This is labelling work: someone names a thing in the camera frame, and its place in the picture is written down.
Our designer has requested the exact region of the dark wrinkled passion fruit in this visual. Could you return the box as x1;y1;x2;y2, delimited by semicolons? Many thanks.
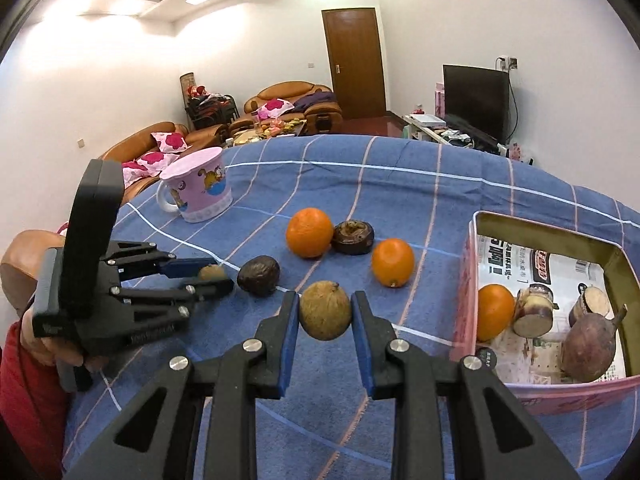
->
236;255;280;297

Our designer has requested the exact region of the brown leather armchair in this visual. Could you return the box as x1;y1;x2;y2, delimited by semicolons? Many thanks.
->
229;81;343;134

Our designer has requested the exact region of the large orange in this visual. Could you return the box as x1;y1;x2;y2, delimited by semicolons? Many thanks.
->
285;208;334;259

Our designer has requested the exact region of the brown leather sofa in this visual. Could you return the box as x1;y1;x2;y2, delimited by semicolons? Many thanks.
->
96;120;229;206

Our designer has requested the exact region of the pink cartoon mug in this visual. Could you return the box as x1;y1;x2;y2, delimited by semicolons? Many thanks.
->
155;146;232;223

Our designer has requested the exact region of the cluttered coffee table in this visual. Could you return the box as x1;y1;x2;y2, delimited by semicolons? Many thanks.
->
228;118;307;146

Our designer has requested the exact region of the black television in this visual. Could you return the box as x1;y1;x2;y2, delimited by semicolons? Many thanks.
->
442;65;510;143

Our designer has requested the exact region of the dark mangosteen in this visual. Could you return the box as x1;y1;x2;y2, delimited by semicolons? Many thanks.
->
331;220;375;256

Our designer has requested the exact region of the blue plaid tablecloth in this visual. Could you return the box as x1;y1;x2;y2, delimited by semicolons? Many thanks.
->
62;133;640;480

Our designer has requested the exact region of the white tv stand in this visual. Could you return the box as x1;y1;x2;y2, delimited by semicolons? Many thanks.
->
402;114;508;156

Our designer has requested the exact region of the small orange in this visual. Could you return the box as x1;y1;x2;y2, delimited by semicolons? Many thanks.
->
476;284;515;342
371;238;414;288

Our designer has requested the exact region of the pink tin box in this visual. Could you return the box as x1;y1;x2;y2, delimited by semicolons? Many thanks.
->
449;211;639;414

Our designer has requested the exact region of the small orange front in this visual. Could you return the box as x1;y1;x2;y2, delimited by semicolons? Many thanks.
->
476;284;515;342

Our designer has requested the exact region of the left hand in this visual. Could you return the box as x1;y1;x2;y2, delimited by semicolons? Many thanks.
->
1;230;108;372

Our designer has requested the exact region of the brown kiwi fruit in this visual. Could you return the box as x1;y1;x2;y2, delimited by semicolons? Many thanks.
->
198;264;227;281
299;281;352;341

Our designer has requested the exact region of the brown wooden door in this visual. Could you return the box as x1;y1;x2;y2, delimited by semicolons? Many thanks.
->
322;8;386;119

